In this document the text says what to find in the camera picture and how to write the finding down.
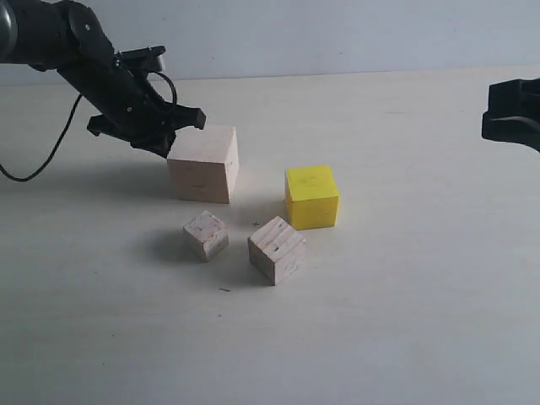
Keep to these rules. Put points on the yellow cube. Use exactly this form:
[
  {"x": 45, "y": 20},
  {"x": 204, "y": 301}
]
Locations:
[{"x": 311, "y": 197}]

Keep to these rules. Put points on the large plain wooden cube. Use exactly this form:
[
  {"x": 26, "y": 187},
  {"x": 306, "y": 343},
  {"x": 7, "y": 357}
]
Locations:
[{"x": 204, "y": 164}]

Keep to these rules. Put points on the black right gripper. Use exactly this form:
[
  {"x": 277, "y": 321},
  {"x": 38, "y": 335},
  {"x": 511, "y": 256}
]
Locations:
[{"x": 512, "y": 114}]

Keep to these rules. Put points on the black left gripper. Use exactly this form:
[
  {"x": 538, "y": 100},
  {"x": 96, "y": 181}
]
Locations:
[{"x": 136, "y": 106}]

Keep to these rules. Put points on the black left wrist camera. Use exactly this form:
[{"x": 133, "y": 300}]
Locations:
[{"x": 146, "y": 59}]

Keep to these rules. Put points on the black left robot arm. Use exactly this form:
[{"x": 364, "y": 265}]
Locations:
[{"x": 67, "y": 37}]

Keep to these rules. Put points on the medium striped wooden cube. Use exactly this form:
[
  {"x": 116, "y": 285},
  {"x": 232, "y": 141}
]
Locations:
[{"x": 276, "y": 250}]

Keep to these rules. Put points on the small wooden cube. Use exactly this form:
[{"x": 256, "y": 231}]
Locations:
[{"x": 206, "y": 235}]

